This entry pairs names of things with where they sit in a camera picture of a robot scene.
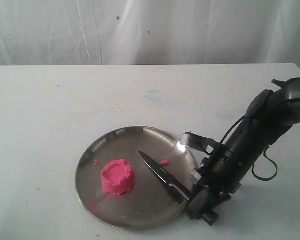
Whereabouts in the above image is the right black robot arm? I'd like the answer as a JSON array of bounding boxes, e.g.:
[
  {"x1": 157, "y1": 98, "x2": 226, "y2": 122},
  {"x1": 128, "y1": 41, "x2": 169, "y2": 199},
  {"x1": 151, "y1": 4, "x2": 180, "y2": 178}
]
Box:
[{"x1": 180, "y1": 77, "x2": 300, "y2": 226}]

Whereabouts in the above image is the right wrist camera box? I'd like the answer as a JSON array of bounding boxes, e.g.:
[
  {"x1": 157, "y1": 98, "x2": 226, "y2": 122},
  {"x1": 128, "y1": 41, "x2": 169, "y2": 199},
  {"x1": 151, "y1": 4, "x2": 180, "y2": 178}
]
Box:
[{"x1": 180, "y1": 132, "x2": 218, "y2": 155}]

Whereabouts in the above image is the black kitchen knife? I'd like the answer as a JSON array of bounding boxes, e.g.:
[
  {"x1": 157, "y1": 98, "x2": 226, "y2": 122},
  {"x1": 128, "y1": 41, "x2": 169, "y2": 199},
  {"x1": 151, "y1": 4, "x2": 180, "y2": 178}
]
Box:
[{"x1": 138, "y1": 151, "x2": 191, "y2": 201}]

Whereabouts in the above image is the pink dough lump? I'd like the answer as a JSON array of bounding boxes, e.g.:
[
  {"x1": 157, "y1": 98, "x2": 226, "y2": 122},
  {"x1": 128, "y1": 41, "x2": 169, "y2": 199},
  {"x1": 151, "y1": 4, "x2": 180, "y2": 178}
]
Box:
[
  {"x1": 160, "y1": 160, "x2": 170, "y2": 167},
  {"x1": 101, "y1": 159, "x2": 136, "y2": 196}
]

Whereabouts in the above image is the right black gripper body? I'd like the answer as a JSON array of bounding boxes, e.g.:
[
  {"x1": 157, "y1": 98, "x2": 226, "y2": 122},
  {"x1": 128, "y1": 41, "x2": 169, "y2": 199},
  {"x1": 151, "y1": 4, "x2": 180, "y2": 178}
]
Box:
[{"x1": 193, "y1": 119, "x2": 273, "y2": 196}]

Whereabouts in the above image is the round stainless steel plate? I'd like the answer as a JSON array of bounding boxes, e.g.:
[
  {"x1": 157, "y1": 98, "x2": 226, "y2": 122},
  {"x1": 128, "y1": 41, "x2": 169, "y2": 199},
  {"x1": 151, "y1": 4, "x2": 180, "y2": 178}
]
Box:
[{"x1": 75, "y1": 126, "x2": 196, "y2": 230}]

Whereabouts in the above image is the white backdrop curtain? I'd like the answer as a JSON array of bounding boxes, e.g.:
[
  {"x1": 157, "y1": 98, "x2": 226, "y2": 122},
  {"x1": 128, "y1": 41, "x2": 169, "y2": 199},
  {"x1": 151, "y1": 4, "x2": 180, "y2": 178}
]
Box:
[{"x1": 0, "y1": 0, "x2": 300, "y2": 66}]

